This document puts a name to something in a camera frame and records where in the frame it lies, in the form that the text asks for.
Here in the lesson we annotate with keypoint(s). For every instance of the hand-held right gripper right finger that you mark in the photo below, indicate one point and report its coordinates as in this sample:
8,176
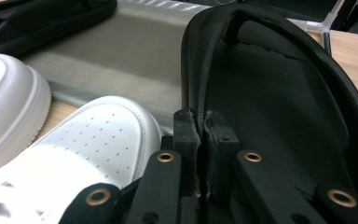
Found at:
222,143

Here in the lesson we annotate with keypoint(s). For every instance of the black slipper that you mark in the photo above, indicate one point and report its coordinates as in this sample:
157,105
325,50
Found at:
276,109
43,21

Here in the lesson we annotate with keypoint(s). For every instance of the white sneaker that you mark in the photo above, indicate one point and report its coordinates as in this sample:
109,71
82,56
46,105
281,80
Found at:
84,146
6,102

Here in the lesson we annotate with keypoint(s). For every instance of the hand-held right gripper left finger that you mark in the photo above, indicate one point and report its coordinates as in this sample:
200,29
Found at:
185,133

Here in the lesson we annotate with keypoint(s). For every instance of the metal shoe rack grey shelves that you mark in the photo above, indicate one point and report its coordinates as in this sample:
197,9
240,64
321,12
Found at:
121,56

